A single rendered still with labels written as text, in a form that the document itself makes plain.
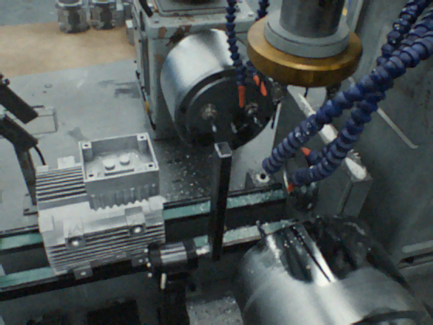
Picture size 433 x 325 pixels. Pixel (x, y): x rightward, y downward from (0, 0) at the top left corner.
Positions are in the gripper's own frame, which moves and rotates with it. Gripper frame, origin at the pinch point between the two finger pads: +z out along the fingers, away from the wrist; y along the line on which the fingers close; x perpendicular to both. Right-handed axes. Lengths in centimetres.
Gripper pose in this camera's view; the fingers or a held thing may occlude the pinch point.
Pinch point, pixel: (18, 121)
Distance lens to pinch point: 78.9
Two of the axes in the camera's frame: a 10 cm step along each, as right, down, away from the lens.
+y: -2.7, -6.8, 6.8
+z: 4.3, 5.5, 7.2
